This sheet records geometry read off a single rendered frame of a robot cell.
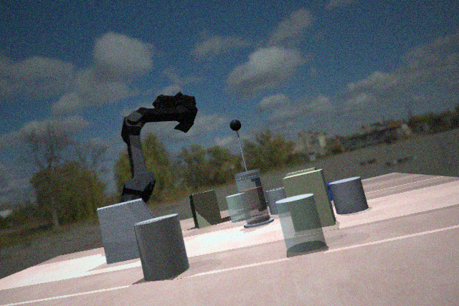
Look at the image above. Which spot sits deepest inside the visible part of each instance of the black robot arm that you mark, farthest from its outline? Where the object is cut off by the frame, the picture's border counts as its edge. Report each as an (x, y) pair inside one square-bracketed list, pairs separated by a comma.
[(180, 108)]

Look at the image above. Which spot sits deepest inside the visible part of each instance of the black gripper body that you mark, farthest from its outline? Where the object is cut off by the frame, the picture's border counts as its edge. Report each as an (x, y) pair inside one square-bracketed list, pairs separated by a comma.
[(183, 127)]

